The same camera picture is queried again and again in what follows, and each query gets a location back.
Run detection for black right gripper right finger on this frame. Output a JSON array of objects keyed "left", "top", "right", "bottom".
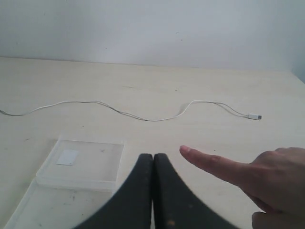
[{"left": 153, "top": 153, "right": 236, "bottom": 229}]

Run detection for person's pointing hand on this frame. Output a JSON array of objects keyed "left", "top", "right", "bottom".
[{"left": 180, "top": 146, "right": 305, "bottom": 229}]

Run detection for white wired earphones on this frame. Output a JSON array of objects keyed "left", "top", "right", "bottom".
[{"left": 0, "top": 100, "right": 262, "bottom": 122}]

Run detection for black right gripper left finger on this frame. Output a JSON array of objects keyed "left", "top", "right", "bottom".
[{"left": 76, "top": 154, "right": 153, "bottom": 229}]

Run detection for clear plastic open case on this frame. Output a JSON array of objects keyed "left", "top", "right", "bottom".
[{"left": 5, "top": 137, "right": 124, "bottom": 229}]

